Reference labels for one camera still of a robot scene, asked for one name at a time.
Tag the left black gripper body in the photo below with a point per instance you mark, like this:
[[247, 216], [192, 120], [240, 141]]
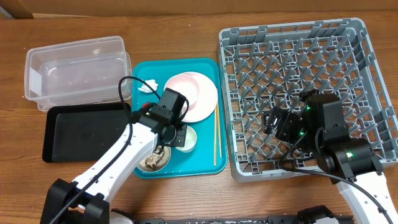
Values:
[[178, 136]]

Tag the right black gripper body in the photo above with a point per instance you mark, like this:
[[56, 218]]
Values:
[[290, 127]]

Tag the small white cup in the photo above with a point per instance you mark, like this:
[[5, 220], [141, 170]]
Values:
[[190, 141]]

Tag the white round plate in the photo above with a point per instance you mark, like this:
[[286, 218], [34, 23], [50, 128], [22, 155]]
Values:
[[207, 99]]

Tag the pink bowl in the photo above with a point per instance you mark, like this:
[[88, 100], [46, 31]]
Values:
[[186, 85]]

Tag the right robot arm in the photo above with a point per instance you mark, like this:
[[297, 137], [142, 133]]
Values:
[[350, 163]]

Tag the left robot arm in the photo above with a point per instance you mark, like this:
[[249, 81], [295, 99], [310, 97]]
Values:
[[87, 199]]

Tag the grey dishwasher rack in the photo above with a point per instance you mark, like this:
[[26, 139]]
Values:
[[262, 67]]

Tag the bowl with rice leftovers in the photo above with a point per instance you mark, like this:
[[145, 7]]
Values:
[[156, 160]]

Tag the teal serving tray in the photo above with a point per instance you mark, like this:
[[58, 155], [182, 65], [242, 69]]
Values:
[[200, 160]]

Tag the crumpled white napkin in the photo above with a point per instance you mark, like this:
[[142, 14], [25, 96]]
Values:
[[149, 86]]

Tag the black plastic tray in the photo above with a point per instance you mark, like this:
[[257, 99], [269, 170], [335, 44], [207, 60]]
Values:
[[82, 133]]

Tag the clear plastic bin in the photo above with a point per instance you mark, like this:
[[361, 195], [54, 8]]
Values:
[[80, 72]]

